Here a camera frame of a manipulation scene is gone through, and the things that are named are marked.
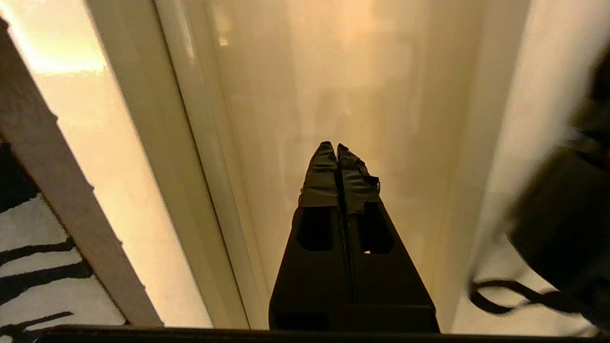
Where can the black umbrella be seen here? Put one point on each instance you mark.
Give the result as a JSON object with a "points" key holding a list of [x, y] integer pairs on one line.
{"points": [[562, 214]]}

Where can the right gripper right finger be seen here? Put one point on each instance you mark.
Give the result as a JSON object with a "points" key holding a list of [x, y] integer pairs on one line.
{"points": [[381, 276]]}

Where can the white low cabinet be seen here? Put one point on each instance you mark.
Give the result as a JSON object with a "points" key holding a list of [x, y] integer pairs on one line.
{"points": [[538, 71]]}

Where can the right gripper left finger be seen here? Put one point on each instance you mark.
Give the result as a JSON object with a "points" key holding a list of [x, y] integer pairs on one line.
{"points": [[314, 267]]}

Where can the white cabinet drawer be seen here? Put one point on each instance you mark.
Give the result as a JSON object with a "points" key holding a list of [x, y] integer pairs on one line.
{"points": [[381, 95]]}

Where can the black white striped rug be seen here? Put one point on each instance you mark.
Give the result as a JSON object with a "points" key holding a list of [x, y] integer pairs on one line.
{"points": [[33, 228]]}

